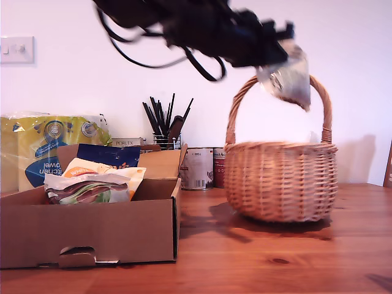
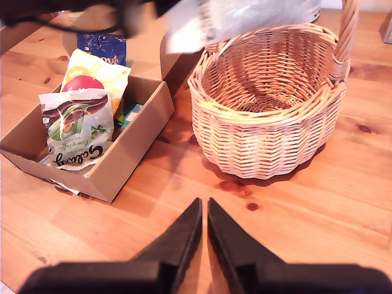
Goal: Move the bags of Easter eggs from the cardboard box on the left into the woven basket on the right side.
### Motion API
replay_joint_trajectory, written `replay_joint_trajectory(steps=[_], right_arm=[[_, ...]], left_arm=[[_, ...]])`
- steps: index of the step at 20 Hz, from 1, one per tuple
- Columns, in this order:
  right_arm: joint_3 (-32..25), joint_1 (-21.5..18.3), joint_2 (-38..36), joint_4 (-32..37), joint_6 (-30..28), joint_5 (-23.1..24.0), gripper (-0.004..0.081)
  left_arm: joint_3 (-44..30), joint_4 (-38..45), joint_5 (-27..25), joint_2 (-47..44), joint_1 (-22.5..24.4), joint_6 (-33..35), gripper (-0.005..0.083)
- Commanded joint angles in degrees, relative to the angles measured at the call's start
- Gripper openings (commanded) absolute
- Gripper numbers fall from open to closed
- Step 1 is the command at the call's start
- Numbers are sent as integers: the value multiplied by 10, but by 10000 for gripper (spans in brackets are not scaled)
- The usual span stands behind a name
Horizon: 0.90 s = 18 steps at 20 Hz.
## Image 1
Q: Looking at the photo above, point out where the white label tin can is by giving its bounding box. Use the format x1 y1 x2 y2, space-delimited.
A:
180 147 214 191

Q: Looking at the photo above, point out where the dark brown wooden handle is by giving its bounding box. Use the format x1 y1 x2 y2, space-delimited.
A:
167 115 184 144

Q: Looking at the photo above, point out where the white Galaxy egg bag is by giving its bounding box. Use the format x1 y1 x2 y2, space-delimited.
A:
256 42 312 113

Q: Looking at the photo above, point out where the black thin stick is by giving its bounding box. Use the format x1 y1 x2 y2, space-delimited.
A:
156 99 168 135
141 102 162 137
182 97 195 120
167 92 176 135
149 96 166 137

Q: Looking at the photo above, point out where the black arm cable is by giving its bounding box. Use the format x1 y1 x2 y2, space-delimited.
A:
183 45 227 82
97 7 192 69

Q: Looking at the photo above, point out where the red white Maltesers bag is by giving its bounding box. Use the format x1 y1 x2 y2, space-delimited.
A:
61 157 147 202

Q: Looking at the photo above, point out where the yellow kitchen towel pack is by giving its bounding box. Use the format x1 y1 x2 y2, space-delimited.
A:
0 111 113 194

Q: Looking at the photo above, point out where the white wall light switch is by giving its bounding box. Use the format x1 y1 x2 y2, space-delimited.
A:
0 36 35 65

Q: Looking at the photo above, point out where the woven wicker basket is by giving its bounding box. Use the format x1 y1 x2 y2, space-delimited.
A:
223 74 339 224

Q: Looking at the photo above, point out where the brown green swirl egg bag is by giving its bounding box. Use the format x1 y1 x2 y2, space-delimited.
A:
43 173 130 205

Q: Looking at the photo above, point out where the red label tin can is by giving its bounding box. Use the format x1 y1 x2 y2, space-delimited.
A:
213 147 227 189

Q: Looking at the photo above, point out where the white Porlex box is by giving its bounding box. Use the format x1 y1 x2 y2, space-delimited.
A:
111 137 146 148

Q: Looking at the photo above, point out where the brown cardboard box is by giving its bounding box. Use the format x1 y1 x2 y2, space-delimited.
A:
0 143 188 270

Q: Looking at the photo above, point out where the dark blue egg bag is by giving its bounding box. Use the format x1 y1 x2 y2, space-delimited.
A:
76 143 141 177

